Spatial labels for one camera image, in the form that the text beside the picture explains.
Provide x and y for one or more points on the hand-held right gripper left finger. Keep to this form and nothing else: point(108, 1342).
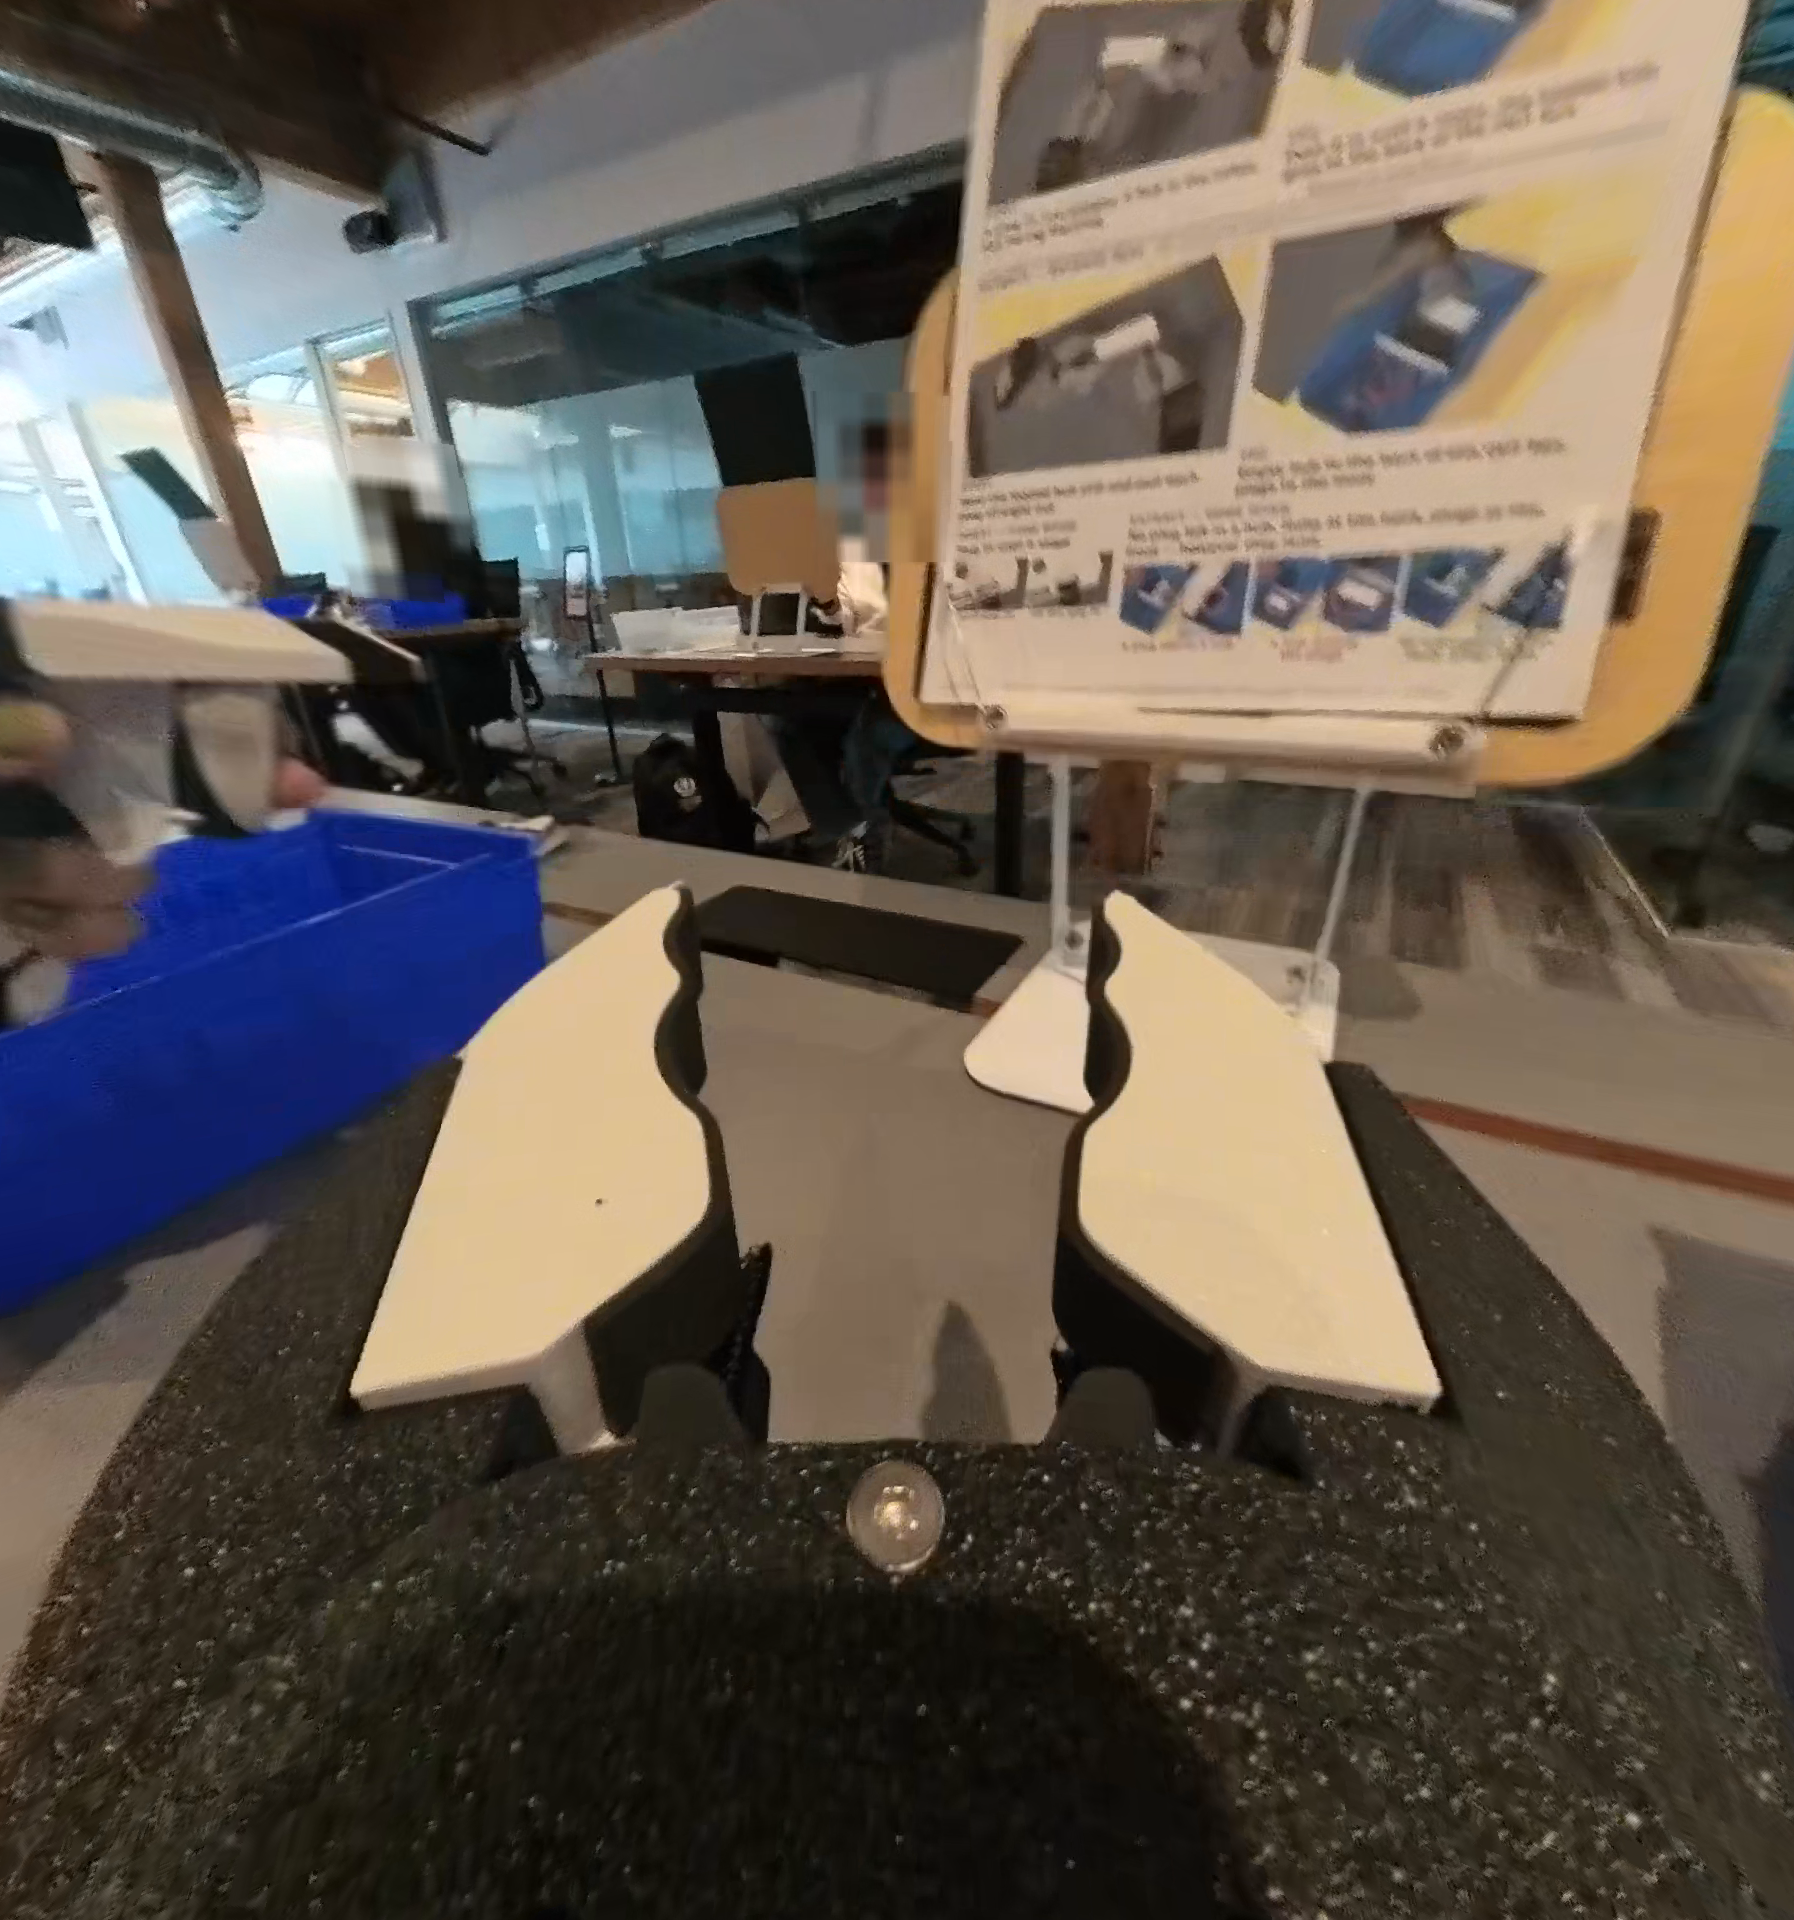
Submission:
point(537, 1199)

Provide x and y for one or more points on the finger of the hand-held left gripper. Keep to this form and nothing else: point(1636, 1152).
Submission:
point(177, 642)
point(380, 659)

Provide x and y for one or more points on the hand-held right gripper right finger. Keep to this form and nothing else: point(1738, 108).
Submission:
point(1258, 1199)

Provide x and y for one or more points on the person's left hand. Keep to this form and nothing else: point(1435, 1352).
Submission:
point(28, 901)

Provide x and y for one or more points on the wooden office desk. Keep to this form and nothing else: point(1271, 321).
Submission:
point(447, 626)
point(687, 665)

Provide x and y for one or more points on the black floor sign holder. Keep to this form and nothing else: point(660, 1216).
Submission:
point(578, 585)

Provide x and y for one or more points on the black backpack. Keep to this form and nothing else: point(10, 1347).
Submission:
point(696, 795)

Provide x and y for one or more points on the small wooden board stand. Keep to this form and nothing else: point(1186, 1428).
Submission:
point(779, 541)

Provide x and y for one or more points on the black desk pad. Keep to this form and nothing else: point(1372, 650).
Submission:
point(867, 946)

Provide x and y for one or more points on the black computer monitor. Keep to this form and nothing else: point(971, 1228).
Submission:
point(755, 428)

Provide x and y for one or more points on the black office chair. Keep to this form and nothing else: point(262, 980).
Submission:
point(935, 826)

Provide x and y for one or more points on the instruction sign on stand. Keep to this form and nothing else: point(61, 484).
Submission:
point(1288, 449)

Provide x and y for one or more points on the wooden support post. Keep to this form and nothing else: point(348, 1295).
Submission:
point(1138, 818)
point(186, 361)

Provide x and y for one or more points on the black ceiling camera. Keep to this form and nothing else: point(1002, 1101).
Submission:
point(410, 195)

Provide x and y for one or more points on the silver ventilation duct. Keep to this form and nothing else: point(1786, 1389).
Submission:
point(118, 127)

